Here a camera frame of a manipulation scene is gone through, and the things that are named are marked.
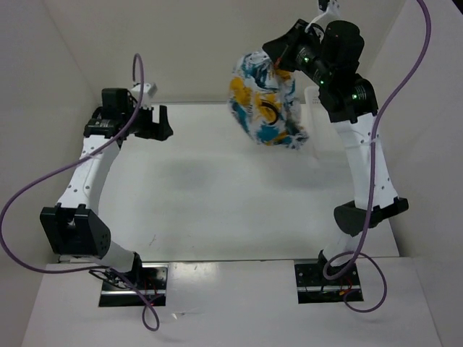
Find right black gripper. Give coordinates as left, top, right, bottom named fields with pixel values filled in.
left=263, top=18, right=333, bottom=85

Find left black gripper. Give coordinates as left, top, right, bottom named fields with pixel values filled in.
left=122, top=100, right=173, bottom=141

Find colourful printed shorts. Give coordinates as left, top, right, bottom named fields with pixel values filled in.
left=227, top=51, right=309, bottom=150

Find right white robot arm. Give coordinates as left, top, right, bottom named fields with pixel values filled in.
left=263, top=20, right=409, bottom=284

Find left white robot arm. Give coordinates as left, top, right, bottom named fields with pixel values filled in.
left=40, top=83, right=174, bottom=289

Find white perforated plastic basket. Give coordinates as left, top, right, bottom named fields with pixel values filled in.
left=305, top=86, right=331, bottom=158

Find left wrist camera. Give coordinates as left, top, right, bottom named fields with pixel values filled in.
left=130, top=82, right=158, bottom=109

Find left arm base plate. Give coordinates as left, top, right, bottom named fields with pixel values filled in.
left=92, top=262, right=169, bottom=307

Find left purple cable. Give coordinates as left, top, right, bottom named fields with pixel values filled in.
left=0, top=53, right=162, bottom=332

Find purple cable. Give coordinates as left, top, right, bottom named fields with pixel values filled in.
left=0, top=53, right=162, bottom=332
left=321, top=0, right=432, bottom=312

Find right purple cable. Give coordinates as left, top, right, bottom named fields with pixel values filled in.
left=321, top=0, right=432, bottom=312

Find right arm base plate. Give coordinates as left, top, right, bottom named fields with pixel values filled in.
left=294, top=261, right=363, bottom=304

